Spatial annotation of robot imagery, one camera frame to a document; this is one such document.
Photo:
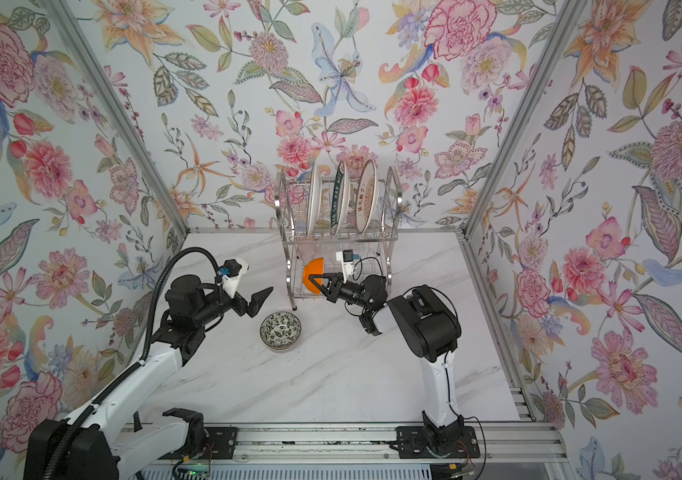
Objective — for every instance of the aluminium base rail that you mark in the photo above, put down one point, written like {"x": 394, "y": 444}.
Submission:
{"x": 378, "y": 443}

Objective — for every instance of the steel two-tier dish rack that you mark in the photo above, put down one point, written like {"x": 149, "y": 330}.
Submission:
{"x": 372, "y": 250}

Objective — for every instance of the orange patterned plate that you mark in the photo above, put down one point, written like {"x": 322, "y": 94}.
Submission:
{"x": 366, "y": 196}

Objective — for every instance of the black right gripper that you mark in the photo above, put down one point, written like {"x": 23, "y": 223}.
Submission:
{"x": 337, "y": 281}

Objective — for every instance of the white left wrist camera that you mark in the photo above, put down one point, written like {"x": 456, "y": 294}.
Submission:
{"x": 229, "y": 276}

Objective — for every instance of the dark rimmed white plate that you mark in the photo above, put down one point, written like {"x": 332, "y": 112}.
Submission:
{"x": 340, "y": 198}

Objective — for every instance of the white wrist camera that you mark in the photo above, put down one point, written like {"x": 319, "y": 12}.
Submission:
{"x": 229, "y": 276}
{"x": 346, "y": 261}

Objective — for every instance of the white plain plate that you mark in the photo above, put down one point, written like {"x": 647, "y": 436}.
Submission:
{"x": 314, "y": 201}

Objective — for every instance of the aluminium right corner frame post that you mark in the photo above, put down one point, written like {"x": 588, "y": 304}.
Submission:
{"x": 563, "y": 27}

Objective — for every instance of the aluminium left corner frame post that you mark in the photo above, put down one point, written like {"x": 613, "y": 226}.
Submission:
{"x": 61, "y": 17}

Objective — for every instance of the aluminium corner frame post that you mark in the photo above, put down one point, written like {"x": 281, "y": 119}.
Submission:
{"x": 61, "y": 17}
{"x": 563, "y": 27}

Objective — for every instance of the orange bowl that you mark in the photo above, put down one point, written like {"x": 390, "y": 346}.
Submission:
{"x": 312, "y": 271}

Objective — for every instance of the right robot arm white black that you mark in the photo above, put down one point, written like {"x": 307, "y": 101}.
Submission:
{"x": 429, "y": 324}

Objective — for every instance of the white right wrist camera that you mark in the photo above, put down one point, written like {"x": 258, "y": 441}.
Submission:
{"x": 346, "y": 261}

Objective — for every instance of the pink floral patterned bowl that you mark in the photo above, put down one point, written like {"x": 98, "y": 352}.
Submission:
{"x": 280, "y": 331}

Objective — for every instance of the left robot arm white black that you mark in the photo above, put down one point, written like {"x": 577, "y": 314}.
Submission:
{"x": 91, "y": 442}

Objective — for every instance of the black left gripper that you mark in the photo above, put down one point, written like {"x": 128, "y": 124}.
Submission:
{"x": 251, "y": 309}

